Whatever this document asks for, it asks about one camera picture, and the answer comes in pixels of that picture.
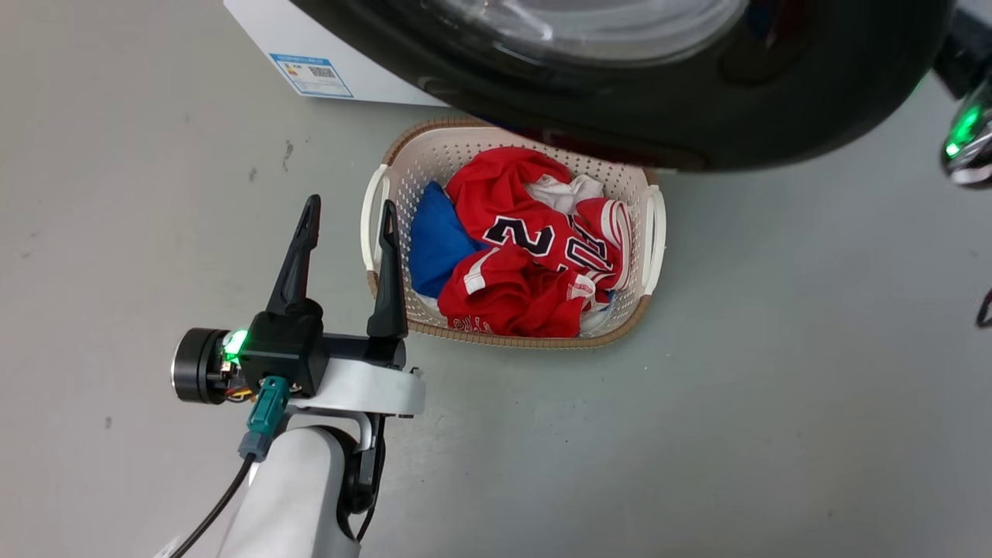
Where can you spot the right gripper body with green band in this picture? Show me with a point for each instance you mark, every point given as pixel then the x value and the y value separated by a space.
pixel 969 128

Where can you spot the white and grey left robot arm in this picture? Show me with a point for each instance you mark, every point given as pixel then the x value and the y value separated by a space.
pixel 291 496

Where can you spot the white perforated laundry basket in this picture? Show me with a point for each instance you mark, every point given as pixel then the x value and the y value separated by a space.
pixel 620 306

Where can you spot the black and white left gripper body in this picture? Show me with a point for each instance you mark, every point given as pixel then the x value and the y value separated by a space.
pixel 283 349

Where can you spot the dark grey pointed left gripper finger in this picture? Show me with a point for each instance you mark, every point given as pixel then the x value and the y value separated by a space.
pixel 388 287
pixel 297 263

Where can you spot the blue energy label sticker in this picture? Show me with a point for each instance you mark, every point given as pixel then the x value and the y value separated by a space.
pixel 311 75

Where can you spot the white washing machine body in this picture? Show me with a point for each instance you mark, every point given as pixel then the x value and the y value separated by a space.
pixel 267 31

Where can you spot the blue cloth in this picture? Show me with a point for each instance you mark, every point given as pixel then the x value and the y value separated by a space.
pixel 438 240

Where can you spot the red basketball jersey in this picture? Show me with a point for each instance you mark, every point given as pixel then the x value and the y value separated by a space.
pixel 519 271

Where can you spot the black round washing machine door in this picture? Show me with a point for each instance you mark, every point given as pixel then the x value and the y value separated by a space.
pixel 635 101

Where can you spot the white garment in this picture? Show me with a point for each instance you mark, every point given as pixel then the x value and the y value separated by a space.
pixel 566 192

